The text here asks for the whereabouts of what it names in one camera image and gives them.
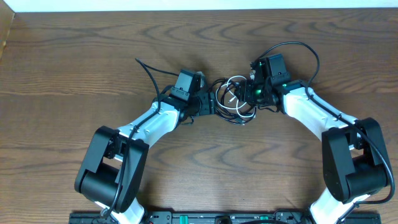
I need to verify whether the black usb cable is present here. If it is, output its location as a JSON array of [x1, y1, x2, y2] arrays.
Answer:
[[208, 77, 257, 126]]

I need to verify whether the white usb cable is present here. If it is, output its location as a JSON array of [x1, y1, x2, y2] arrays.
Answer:
[[215, 75, 256, 119]]

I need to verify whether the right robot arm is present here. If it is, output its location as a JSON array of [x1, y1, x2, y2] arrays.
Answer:
[[235, 54, 396, 223]]

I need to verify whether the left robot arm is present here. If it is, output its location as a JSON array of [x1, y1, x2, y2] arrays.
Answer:
[[74, 70, 215, 223]]

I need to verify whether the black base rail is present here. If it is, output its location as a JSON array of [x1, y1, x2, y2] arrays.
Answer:
[[68, 210, 382, 224]]

